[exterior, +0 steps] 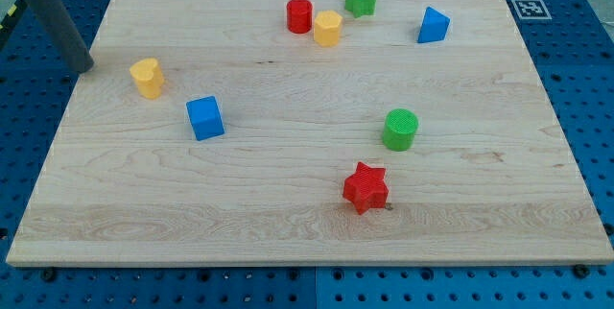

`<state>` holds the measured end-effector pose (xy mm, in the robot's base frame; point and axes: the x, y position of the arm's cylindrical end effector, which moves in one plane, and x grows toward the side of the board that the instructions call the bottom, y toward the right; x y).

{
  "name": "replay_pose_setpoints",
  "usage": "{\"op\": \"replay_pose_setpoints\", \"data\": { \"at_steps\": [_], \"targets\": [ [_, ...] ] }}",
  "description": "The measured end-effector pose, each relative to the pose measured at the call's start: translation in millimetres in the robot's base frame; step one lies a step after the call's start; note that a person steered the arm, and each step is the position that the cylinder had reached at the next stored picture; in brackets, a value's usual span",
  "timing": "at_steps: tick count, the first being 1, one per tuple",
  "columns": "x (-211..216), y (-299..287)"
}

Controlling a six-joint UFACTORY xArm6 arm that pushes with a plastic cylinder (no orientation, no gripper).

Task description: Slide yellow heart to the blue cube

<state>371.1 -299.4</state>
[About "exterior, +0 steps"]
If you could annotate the blue cube block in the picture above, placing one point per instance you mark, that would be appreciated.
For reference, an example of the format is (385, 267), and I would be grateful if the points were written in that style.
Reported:
(205, 118)

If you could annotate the yellow heart block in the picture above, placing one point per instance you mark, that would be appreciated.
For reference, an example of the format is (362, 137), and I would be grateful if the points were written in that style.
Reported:
(148, 77)

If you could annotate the light wooden board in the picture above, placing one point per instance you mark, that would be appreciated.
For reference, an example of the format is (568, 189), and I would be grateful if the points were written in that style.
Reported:
(489, 180)

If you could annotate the red star block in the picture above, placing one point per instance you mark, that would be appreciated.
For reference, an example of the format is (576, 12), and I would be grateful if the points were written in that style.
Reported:
(366, 188)

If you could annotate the green cylinder block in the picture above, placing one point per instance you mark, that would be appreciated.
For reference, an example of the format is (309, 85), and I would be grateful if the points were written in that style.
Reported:
(400, 128)

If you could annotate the yellow hexagon block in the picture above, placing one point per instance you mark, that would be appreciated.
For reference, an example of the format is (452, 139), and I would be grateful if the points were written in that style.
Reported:
(327, 28)

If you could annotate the red cylinder block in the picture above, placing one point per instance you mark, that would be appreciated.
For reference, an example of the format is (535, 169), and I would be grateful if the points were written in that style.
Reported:
(299, 16)

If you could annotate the blue triangle block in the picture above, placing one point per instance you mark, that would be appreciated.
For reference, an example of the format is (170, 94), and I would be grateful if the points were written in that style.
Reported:
(434, 26)

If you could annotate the white fiducial marker tag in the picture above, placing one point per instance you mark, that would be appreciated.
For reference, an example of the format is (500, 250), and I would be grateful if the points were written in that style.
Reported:
(531, 9)

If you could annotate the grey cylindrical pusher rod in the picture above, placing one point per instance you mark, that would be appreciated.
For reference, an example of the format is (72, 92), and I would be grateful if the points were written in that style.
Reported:
(56, 21)

